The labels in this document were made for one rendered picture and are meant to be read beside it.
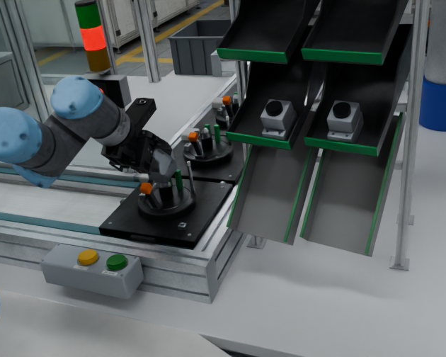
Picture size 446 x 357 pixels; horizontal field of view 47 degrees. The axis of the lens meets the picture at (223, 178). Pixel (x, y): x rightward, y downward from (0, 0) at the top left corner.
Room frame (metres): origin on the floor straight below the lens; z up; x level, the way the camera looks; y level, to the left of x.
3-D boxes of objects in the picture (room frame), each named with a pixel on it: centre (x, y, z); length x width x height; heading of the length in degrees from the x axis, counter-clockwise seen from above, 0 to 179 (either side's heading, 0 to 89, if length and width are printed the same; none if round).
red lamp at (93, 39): (1.23, 0.26, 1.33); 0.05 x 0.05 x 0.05
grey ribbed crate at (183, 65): (3.16, -0.14, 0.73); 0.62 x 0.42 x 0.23; 66
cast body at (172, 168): (1.05, 0.13, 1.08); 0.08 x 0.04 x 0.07; 156
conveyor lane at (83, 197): (1.19, 0.40, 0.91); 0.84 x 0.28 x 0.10; 66
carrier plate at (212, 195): (1.04, 0.14, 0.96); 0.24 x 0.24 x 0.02; 66
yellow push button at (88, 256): (0.88, 0.30, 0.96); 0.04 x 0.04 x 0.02
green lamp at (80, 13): (1.23, 0.26, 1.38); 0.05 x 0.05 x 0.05
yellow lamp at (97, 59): (1.23, 0.26, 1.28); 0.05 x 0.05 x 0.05
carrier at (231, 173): (1.27, 0.03, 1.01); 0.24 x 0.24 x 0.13; 66
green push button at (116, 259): (0.85, 0.24, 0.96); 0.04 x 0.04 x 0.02
